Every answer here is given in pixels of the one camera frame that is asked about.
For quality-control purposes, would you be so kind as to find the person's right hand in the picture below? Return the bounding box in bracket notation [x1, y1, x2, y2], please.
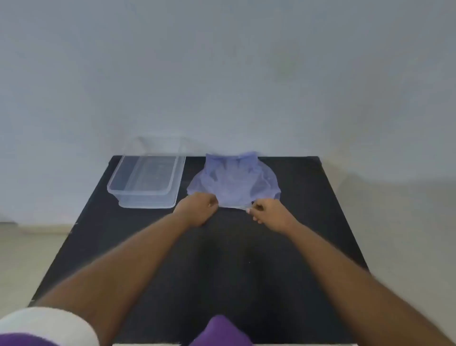
[247, 198, 298, 235]

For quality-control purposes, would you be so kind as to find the person's left hand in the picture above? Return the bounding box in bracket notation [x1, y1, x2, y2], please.
[173, 192, 219, 227]

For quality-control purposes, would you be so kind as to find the light purple cloth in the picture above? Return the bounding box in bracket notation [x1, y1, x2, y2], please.
[187, 151, 282, 210]

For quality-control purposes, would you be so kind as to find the person's left forearm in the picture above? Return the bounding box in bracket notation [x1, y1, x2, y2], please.
[34, 210, 204, 346]

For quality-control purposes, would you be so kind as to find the person's right forearm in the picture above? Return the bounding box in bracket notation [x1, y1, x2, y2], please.
[284, 225, 453, 346]

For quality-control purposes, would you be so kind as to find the black table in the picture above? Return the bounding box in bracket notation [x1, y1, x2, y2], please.
[28, 155, 371, 346]

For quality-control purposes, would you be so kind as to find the clear plastic container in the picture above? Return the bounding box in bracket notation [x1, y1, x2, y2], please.
[107, 137, 189, 201]

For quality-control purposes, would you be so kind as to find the purple shirt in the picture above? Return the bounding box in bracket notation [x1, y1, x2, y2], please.
[189, 314, 254, 346]

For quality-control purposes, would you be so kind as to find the purple and white sleeve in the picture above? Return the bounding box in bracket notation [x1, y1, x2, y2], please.
[0, 307, 100, 346]

